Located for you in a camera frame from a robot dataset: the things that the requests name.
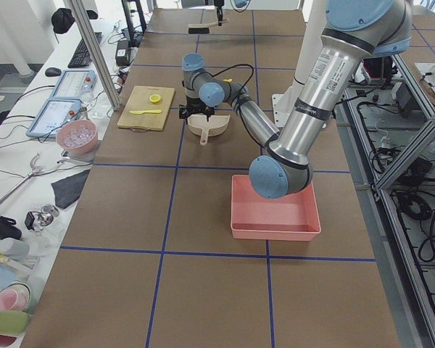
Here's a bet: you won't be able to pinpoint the black power adapter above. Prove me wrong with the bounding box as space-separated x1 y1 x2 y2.
115 40 131 67

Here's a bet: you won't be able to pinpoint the beige hand brush black bristles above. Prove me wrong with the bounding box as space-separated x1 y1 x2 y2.
188 19 228 34

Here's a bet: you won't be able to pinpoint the pink plastic bin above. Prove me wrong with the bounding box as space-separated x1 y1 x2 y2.
231 175 321 241

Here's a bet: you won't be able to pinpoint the black computer mouse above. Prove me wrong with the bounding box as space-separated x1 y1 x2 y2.
44 67 62 77

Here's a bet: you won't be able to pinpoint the yellow lemon slices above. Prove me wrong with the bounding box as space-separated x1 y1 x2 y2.
149 94 162 104

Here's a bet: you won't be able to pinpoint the aluminium frame post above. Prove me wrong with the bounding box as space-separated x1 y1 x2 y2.
67 0 121 111

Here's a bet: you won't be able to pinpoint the wooden cutting board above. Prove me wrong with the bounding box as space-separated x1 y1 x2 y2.
117 86 175 131

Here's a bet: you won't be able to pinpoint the yellow plastic knife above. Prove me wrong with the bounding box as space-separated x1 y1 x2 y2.
129 109 162 115

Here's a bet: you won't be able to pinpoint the black cap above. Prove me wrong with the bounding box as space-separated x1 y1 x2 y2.
51 7 99 35

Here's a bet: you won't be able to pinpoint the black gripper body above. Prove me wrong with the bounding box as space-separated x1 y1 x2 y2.
178 104 213 121

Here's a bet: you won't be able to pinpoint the upper blue teach pendant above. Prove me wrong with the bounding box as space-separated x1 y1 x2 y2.
51 69 96 99

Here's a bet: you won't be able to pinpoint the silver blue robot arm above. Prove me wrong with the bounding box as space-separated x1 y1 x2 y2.
182 1 413 199

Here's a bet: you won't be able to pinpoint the dark grey cloth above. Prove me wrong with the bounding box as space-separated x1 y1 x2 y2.
51 170 90 209

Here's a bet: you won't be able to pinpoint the beige plastic dustpan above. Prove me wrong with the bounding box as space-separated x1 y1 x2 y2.
187 115 231 146

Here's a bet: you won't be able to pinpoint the blue teach pendant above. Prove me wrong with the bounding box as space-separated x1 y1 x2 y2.
26 98 81 138
51 69 96 99

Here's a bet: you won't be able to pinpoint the pink bowl with clear pieces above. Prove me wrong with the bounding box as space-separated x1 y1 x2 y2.
56 120 99 154

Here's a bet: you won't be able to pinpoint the lower blue teach pendant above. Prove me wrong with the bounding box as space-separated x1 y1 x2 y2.
26 98 81 138

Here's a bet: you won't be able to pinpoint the black keyboard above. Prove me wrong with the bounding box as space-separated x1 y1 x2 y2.
67 39 91 69

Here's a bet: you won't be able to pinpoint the metal grabber tongs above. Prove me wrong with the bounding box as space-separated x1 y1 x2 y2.
0 152 69 205

